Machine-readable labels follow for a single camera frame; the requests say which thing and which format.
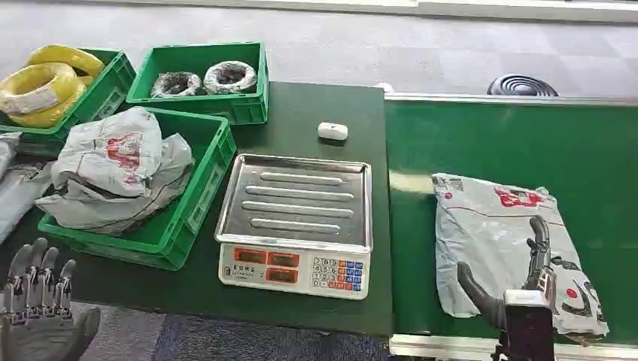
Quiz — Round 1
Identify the white scale with steel tray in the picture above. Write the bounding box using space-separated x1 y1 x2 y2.
214 153 374 301

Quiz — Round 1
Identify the flat grey parcel bag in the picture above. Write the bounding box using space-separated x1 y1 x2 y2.
0 162 55 245
0 132 23 181

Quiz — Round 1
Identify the green conveyor belt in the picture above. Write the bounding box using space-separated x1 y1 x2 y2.
384 93 638 361

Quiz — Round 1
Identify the green crate with yellow coils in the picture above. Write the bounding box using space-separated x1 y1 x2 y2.
0 47 136 144

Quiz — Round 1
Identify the crumpled grey parcel bag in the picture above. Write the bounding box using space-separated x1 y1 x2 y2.
35 133 196 235

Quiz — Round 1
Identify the yellow wire coil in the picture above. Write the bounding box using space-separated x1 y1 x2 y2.
27 44 106 86
0 62 87 129

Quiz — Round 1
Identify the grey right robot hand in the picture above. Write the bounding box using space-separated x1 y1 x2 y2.
457 215 557 361

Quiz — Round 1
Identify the black coiled hose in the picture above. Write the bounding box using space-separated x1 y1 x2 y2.
487 74 560 97

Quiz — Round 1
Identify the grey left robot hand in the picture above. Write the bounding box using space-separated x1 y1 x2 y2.
0 238 102 361

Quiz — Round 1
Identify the green crate with dark coils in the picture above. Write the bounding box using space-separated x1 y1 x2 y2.
126 42 270 126

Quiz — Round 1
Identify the wrapped black wire coil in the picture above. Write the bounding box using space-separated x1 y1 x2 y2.
203 60 259 96
150 71 203 99

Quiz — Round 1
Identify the small white rounded block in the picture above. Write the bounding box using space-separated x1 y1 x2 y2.
317 122 349 142

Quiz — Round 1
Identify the large green plastic crate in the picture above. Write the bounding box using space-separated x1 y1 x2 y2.
38 107 237 272

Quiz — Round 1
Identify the grey parcel bag red print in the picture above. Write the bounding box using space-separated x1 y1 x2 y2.
51 107 164 199
432 172 610 341

